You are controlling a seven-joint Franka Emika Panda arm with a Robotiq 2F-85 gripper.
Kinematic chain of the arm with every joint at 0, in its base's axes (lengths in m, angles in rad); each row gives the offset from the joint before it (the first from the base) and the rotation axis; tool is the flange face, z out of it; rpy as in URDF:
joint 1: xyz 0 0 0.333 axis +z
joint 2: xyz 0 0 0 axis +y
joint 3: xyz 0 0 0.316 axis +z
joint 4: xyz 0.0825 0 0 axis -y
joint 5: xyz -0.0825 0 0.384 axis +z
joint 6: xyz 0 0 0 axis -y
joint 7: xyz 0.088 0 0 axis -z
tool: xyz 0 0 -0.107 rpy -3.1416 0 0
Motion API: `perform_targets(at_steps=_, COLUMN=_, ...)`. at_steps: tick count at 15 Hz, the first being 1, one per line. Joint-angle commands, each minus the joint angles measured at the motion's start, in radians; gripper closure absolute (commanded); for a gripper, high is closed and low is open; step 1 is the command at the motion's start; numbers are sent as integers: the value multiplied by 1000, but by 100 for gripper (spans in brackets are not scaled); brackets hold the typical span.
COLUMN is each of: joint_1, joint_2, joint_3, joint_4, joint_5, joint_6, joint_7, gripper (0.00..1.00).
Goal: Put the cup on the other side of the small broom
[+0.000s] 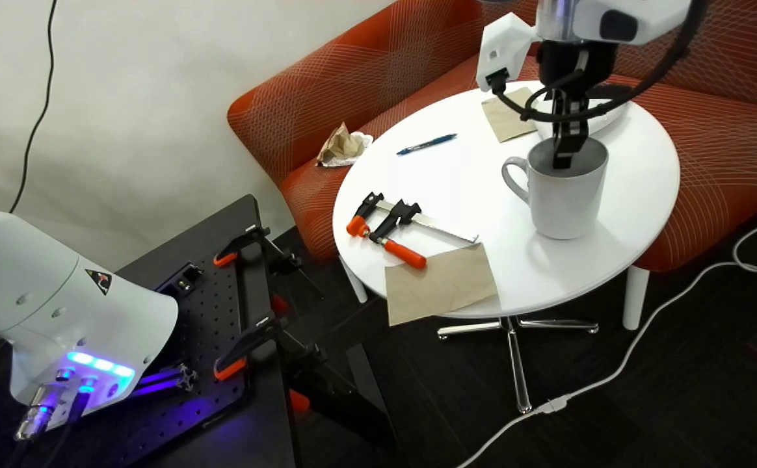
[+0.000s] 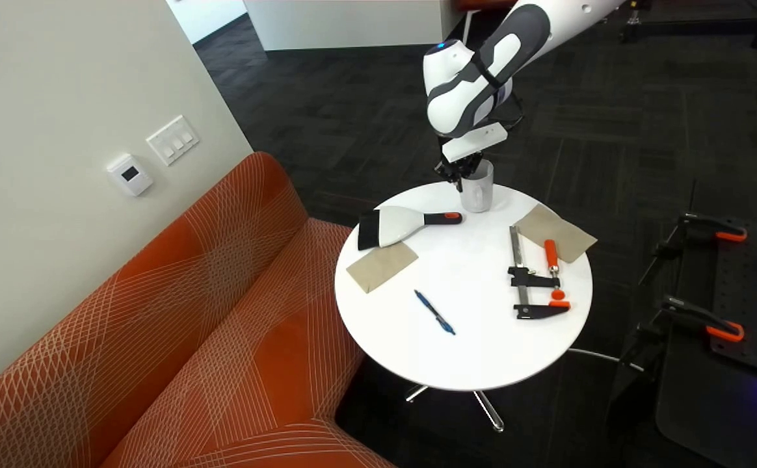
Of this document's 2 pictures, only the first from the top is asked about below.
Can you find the white table leg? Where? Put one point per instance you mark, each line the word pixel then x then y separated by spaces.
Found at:
pixel 636 301
pixel 355 281

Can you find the black orange mounting clamp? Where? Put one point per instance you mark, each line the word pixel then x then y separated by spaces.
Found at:
pixel 251 249
pixel 342 392
pixel 243 351

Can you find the crumpled paper piece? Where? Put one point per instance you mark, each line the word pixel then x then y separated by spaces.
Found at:
pixel 342 147

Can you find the metal floor stand legs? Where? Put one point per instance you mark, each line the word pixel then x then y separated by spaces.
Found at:
pixel 516 346

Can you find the grey ceramic mug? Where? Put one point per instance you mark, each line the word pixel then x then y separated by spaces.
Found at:
pixel 568 203

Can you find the orange fabric sofa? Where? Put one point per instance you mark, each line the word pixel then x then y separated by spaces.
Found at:
pixel 308 104

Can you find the large brown cardboard sheet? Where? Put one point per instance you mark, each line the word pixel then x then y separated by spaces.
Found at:
pixel 442 286

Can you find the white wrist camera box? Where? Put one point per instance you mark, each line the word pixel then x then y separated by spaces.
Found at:
pixel 503 54

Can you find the small brown paper piece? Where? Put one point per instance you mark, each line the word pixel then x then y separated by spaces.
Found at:
pixel 508 119

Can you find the blue pen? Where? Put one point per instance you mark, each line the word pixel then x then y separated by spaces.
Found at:
pixel 426 145

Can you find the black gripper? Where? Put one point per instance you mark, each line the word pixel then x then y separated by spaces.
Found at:
pixel 576 65

